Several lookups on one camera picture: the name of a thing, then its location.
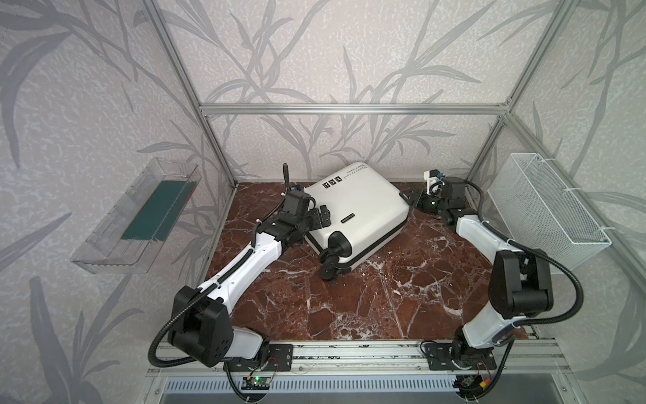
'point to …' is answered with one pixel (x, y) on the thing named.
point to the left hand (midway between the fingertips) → (325, 208)
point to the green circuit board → (256, 383)
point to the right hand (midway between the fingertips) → (402, 188)
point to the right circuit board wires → (476, 385)
